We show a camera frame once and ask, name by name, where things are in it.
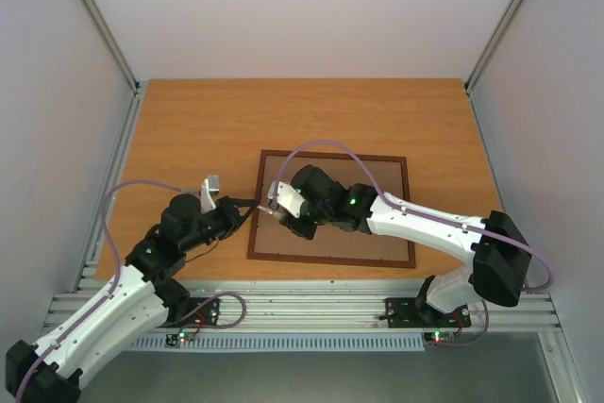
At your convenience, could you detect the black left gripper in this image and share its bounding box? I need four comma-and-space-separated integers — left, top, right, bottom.
182, 195, 258, 253

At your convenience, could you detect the brown wooden picture frame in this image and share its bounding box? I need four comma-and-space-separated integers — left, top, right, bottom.
246, 149, 418, 271

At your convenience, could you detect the clear handle screwdriver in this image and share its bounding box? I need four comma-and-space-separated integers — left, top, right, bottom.
257, 206, 286, 222

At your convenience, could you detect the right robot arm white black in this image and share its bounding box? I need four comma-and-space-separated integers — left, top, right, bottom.
268, 165, 531, 326

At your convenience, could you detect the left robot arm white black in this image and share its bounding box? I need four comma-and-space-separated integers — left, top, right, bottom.
5, 193, 258, 402

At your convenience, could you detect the left small circuit board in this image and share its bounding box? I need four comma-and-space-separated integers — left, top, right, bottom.
164, 332, 195, 348

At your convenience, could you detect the small circuit board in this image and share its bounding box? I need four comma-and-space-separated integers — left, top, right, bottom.
164, 332, 195, 348
424, 330, 461, 344

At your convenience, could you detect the right small circuit board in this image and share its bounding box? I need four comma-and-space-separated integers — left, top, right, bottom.
424, 330, 461, 344

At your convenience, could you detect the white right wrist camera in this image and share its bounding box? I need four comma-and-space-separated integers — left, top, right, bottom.
267, 181, 306, 217

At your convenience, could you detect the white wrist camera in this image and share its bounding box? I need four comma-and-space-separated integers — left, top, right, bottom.
267, 181, 306, 217
200, 175, 220, 213

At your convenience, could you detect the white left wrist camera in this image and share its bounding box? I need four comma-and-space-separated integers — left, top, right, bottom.
200, 175, 220, 213

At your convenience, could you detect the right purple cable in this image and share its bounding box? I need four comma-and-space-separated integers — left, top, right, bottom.
276, 139, 554, 346

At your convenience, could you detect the purple cable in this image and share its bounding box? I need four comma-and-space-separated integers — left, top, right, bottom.
276, 139, 554, 346
13, 178, 246, 402

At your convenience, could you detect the aluminium rail base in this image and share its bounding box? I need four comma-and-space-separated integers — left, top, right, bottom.
42, 251, 562, 333

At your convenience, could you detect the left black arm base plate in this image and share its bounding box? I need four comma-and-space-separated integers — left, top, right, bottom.
160, 297, 220, 327

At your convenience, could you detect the grey slotted cable duct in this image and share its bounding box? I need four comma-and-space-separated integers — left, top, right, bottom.
127, 332, 425, 354

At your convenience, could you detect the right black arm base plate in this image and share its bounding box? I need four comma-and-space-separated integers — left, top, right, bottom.
383, 297, 472, 328

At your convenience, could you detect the left aluminium corner post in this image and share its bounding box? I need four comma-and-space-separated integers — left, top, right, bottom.
80, 0, 140, 93

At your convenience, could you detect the aluminium corner post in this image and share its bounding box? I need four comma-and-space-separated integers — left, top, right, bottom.
80, 0, 140, 93
464, 0, 527, 96

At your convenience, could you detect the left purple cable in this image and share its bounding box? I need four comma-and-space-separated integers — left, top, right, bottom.
13, 178, 246, 402

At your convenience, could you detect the right aluminium corner post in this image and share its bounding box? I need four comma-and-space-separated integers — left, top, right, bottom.
464, 0, 527, 96

